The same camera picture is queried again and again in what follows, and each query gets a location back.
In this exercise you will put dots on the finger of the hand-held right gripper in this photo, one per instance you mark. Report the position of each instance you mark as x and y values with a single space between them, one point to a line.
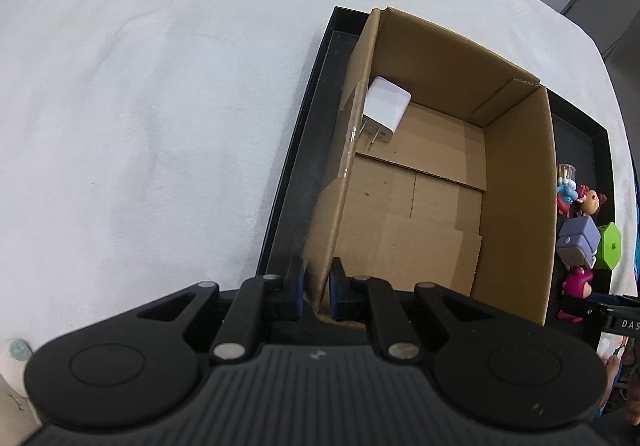
582 307

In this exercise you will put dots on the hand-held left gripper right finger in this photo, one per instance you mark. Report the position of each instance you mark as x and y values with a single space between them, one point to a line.
334 293

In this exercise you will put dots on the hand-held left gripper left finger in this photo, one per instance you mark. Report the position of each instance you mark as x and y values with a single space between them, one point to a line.
298 288

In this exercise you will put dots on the pink bear figurine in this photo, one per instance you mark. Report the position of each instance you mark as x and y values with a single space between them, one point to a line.
577 281

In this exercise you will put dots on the green hexagonal block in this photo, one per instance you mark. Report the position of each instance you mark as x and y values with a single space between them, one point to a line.
609 246

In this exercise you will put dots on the purple cube toy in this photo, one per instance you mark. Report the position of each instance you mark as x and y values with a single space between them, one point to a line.
577 238

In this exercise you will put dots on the brown-haired doll figurine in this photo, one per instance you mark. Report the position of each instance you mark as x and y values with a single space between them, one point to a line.
590 201

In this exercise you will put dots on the crab and beer mug figurine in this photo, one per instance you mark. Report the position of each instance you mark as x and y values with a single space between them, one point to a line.
566 193

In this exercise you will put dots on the brown cardboard box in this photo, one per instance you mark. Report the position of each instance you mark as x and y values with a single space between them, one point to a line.
520 176

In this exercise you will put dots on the black tray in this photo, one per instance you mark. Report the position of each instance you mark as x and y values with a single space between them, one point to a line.
575 136

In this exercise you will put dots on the person's right hand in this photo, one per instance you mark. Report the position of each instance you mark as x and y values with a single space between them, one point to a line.
610 376

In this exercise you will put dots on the white bottle with teal cap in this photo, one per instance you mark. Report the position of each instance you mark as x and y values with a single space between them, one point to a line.
15 366

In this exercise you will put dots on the white wall charger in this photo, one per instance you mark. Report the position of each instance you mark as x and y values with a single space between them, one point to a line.
385 106

